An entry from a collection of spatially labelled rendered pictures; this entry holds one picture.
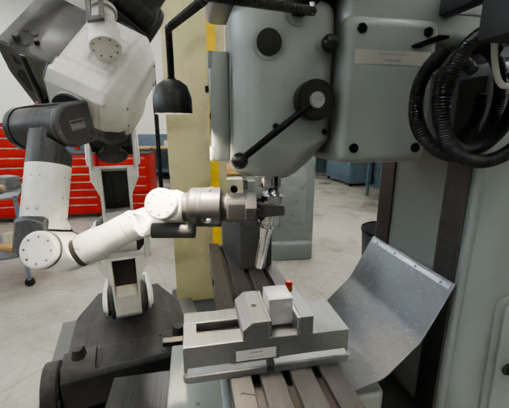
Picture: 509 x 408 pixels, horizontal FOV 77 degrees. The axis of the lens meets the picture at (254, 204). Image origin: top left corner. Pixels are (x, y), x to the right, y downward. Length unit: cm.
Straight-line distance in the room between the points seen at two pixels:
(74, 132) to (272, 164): 45
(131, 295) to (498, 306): 120
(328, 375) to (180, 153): 195
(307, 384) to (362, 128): 50
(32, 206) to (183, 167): 171
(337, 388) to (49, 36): 100
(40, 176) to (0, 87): 1000
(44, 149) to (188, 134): 167
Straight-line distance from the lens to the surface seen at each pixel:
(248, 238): 110
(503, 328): 89
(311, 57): 64
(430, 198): 85
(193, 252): 259
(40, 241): 77
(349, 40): 65
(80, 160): 554
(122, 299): 146
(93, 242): 76
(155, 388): 103
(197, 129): 240
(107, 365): 137
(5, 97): 1074
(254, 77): 61
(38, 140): 83
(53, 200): 81
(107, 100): 88
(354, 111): 64
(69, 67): 92
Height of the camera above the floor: 141
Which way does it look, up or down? 14 degrees down
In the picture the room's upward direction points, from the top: straight up
